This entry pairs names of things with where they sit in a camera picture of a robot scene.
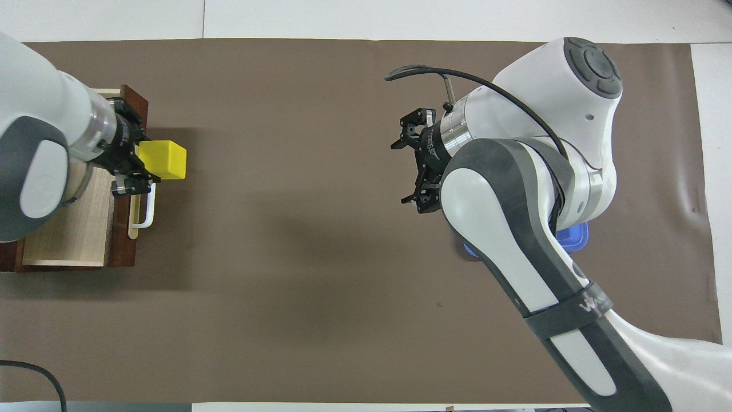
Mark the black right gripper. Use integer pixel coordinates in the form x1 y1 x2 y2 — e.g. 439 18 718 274
391 108 458 214

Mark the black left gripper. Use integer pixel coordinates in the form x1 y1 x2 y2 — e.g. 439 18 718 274
91 98 162 199

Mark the yellow cube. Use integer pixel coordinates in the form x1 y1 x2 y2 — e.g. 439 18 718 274
137 140 188 181

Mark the wooden drawer with white handle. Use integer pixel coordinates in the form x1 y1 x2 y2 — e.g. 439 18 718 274
22 85 156 268

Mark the brown table mat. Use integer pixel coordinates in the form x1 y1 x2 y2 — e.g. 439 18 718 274
0 39 722 404

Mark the blue plastic tray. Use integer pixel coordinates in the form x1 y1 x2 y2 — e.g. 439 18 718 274
462 220 590 261

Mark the black floor cable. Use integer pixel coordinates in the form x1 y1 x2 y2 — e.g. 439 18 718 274
0 359 68 412

